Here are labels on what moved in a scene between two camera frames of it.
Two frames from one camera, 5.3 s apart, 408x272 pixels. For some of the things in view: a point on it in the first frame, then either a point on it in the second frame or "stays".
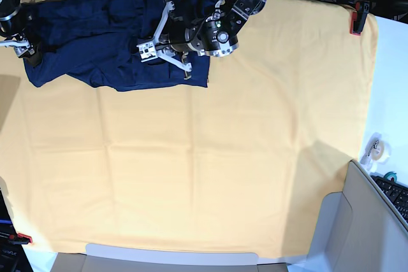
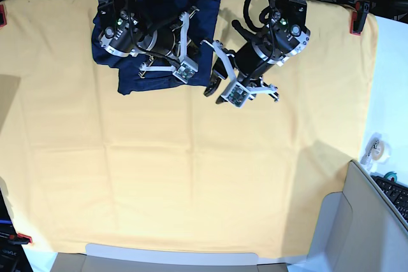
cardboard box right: (358, 230) stays
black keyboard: (396, 192) stays
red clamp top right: (359, 16) stays
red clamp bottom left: (20, 238) stays
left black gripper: (26, 42) -> (180, 59)
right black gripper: (175, 37) -> (248, 64)
